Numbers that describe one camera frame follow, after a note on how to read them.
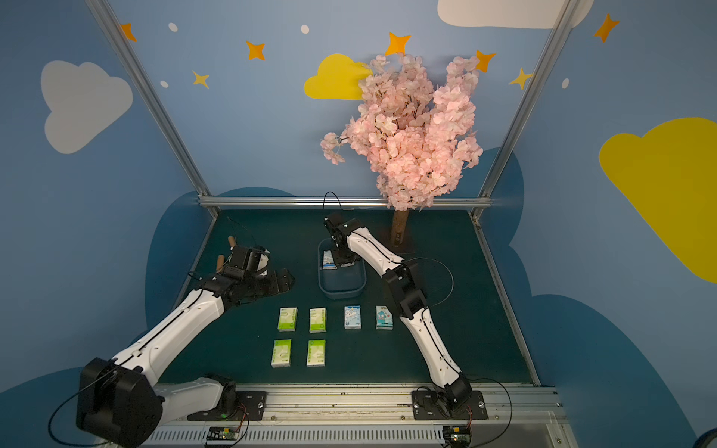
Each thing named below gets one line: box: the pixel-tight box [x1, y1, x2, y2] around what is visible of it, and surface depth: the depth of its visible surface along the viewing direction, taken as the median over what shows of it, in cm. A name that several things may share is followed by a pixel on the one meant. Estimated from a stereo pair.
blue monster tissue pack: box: [375, 305, 394, 330], surface depth 90 cm
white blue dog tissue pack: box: [323, 249, 338, 270], surface depth 105 cm
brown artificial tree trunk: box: [391, 209, 410, 248], surface depth 105 cm
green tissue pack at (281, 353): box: [270, 338, 292, 368], surface depth 83 cm
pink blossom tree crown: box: [321, 54, 484, 212], surface depth 70 cm
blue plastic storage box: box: [317, 237, 367, 300], surface depth 103 cm
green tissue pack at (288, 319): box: [277, 307, 298, 333], surface depth 90 cm
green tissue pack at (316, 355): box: [306, 339, 326, 367], surface depth 84 cm
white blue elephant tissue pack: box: [343, 305, 362, 330], surface depth 90 cm
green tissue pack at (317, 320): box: [309, 307, 327, 334], surface depth 90 cm
